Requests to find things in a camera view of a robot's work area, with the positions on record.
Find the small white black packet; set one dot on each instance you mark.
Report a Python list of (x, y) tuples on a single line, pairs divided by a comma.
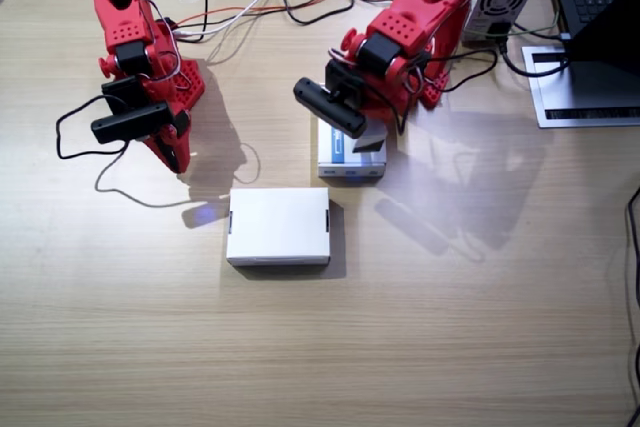
[(367, 147)]

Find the red robot arm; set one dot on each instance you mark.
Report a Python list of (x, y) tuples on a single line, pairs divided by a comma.
[(125, 34), (400, 24)]

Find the white box with blue stripe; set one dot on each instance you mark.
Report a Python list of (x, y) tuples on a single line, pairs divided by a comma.
[(350, 167)]

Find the plain white box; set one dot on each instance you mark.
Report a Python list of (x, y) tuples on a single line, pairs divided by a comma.
[(277, 227)]

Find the black bar webcam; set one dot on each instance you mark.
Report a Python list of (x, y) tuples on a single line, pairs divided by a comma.
[(330, 107), (127, 123)]

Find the silver monitor base plate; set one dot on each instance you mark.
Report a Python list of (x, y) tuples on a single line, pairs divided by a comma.
[(545, 97)]

